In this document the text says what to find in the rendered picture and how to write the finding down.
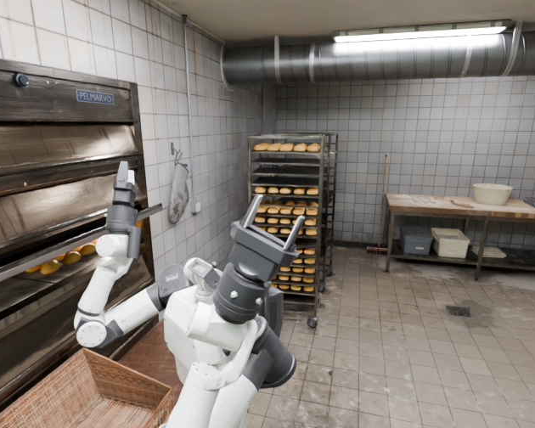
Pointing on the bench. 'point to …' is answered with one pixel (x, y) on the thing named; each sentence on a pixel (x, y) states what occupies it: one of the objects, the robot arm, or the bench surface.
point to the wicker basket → (159, 413)
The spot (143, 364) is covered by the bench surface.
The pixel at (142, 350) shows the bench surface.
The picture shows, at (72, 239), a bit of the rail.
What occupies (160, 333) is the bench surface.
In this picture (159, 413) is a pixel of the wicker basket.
